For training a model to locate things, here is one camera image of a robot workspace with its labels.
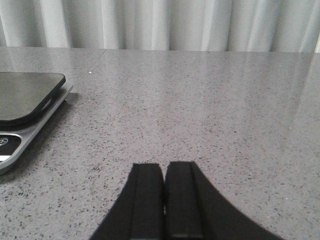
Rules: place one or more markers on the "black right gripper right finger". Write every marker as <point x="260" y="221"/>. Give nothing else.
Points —
<point x="195" y="210"/>

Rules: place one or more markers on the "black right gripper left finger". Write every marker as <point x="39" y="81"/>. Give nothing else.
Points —
<point x="138" y="213"/>

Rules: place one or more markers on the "silver black kitchen scale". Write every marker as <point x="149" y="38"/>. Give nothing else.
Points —
<point x="27" y="101"/>

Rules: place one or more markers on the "white pleated curtain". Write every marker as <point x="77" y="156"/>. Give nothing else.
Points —
<point x="187" y="25"/>

